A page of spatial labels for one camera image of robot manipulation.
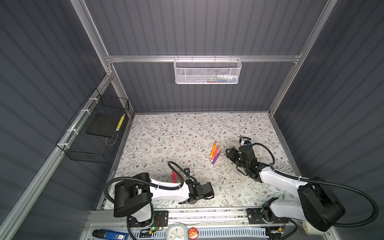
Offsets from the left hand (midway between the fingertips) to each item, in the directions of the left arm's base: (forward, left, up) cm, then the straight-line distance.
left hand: (196, 189), depth 83 cm
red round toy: (-20, +3, +1) cm, 20 cm away
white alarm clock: (-19, +11, +2) cm, 22 cm away
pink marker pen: (+21, -13, +1) cm, 24 cm away
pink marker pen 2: (+7, +13, +1) cm, 15 cm away
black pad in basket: (+26, +47, +29) cm, 61 cm away
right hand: (+17, -21, +9) cm, 28 cm away
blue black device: (-19, +41, +3) cm, 45 cm away
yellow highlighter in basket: (+28, +39, +28) cm, 55 cm away
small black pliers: (+33, -34, +2) cm, 48 cm away
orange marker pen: (+25, -14, +2) cm, 29 cm away
